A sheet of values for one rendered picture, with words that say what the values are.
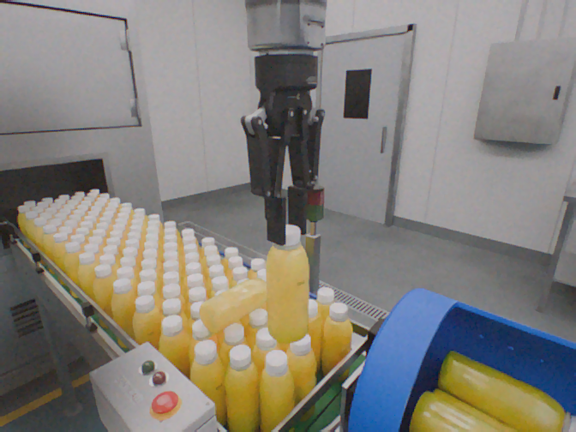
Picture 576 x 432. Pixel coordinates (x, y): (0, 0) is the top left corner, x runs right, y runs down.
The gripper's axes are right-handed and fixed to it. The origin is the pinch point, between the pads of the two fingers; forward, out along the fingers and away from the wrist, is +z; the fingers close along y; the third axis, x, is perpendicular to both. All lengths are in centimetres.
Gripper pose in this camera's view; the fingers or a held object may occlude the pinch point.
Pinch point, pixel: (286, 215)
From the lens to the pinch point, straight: 47.0
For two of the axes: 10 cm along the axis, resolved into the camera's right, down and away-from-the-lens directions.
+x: -7.4, -2.5, 6.2
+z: 0.1, 9.2, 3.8
